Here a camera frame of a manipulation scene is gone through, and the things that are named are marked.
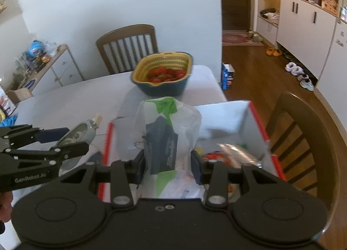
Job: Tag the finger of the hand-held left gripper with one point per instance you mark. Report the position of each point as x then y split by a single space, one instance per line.
74 150
53 134

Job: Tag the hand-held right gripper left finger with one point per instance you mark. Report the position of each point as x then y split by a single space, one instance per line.
141 168

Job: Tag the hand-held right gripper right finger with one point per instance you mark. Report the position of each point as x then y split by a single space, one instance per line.
195 168

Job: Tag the white green plastic bag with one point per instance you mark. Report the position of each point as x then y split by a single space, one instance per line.
168 136

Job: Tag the red cardboard box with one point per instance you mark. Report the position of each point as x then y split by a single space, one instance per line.
230 120

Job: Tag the person's left hand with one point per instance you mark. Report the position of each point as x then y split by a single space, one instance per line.
6 206

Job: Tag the blue gloves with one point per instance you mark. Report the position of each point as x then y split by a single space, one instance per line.
9 121

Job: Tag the brown cardboard box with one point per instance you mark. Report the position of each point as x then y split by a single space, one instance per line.
20 94

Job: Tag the red white paper bag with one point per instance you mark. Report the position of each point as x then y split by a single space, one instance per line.
6 101

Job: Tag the white sideboard wooden top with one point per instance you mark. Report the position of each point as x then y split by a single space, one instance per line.
65 68

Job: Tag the pile of small toys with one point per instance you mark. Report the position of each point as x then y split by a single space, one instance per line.
38 61

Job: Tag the blue yellow draining basket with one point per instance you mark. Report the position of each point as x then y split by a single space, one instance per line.
162 89

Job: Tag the blue round toy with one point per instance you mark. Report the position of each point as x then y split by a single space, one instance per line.
36 47

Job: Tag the blue carton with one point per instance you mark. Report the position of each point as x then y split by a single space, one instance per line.
227 76

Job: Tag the pile of red strawberries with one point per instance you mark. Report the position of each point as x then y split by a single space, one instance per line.
165 74

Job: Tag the wooden slat-back chair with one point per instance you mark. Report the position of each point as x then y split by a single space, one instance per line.
127 32
306 109

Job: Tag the red patterned rug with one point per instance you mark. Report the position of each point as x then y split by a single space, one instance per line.
240 38

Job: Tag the white slippers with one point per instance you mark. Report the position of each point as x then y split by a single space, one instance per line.
294 68

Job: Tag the grey white sneakers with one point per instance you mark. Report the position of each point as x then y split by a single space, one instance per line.
306 82

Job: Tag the orange slippers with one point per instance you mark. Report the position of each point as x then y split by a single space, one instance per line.
273 51

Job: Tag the dark wooden door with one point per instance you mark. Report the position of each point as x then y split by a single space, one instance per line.
234 0

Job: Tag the dark folded bag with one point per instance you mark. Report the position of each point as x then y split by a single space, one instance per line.
267 11

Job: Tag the wooden toy box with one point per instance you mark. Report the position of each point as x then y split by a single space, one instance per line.
329 6

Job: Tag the white wooden wall cabinet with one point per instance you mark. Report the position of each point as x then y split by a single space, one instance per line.
295 22

